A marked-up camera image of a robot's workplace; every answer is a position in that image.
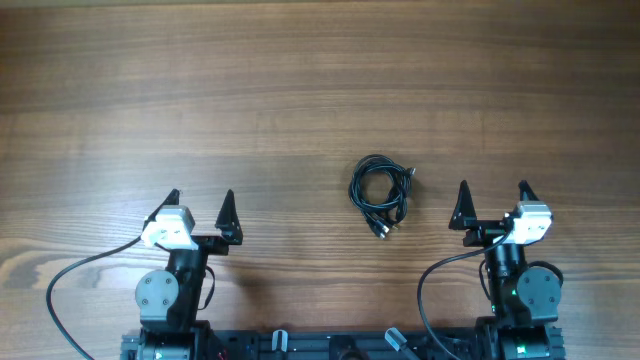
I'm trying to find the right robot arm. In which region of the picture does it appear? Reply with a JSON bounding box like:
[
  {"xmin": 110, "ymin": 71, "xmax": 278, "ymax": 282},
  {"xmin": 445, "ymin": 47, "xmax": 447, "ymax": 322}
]
[{"xmin": 449, "ymin": 181, "xmax": 566, "ymax": 360}]

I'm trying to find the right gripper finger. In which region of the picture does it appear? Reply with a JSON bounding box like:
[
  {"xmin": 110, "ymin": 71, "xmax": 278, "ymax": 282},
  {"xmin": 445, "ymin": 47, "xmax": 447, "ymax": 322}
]
[
  {"xmin": 518, "ymin": 180, "xmax": 539, "ymax": 201},
  {"xmin": 448, "ymin": 180, "xmax": 477, "ymax": 231}
]

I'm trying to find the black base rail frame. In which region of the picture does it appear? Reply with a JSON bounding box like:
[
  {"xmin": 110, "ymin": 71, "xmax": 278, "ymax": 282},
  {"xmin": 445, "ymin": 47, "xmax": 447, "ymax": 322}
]
[{"xmin": 120, "ymin": 327, "xmax": 567, "ymax": 360}]

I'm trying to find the left camera cable black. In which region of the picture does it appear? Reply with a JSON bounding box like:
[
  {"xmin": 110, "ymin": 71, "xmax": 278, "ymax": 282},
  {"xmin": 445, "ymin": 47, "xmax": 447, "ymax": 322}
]
[{"xmin": 45, "ymin": 237, "xmax": 141, "ymax": 359}]

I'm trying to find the camera cable black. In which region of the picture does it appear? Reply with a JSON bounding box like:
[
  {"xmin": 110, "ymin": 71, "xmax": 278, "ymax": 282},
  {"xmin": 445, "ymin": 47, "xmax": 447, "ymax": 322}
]
[
  {"xmin": 416, "ymin": 231, "xmax": 510, "ymax": 360},
  {"xmin": 45, "ymin": 237, "xmax": 141, "ymax": 359}
]

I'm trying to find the right camera cable black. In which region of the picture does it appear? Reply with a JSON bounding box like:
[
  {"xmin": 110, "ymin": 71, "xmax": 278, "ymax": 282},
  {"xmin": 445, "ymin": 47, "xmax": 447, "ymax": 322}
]
[{"xmin": 416, "ymin": 231, "xmax": 510, "ymax": 360}]

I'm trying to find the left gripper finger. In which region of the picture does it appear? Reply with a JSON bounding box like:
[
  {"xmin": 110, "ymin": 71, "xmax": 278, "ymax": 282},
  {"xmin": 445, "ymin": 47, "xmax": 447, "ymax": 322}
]
[
  {"xmin": 215, "ymin": 189, "xmax": 243, "ymax": 245},
  {"xmin": 162, "ymin": 189, "xmax": 180, "ymax": 206}
]

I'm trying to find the black cable bundle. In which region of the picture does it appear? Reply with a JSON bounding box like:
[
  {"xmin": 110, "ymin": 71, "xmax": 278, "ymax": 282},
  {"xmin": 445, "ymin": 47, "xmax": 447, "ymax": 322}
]
[{"xmin": 347, "ymin": 153, "xmax": 417, "ymax": 240}]

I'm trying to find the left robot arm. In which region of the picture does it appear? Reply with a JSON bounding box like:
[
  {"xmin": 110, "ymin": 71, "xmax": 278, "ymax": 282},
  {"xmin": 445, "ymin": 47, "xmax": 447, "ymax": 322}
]
[{"xmin": 120, "ymin": 189, "xmax": 243, "ymax": 360}]

